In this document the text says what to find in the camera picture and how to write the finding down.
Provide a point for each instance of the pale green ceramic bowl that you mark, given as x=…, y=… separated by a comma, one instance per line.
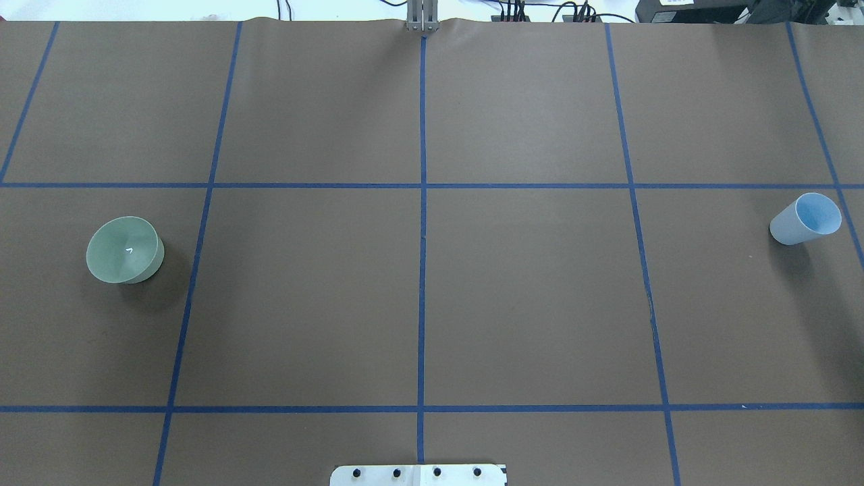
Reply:
x=125, y=250

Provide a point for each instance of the light blue plastic cup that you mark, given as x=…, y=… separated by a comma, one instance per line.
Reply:
x=809, y=217

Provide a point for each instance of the brown paper table cover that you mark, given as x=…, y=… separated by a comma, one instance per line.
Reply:
x=544, y=246

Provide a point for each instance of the black power adapter box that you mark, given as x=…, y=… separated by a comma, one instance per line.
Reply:
x=690, y=12

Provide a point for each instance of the aluminium frame post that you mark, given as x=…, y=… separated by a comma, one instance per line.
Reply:
x=422, y=16

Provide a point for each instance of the white central pedestal column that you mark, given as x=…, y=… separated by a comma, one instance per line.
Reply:
x=420, y=474

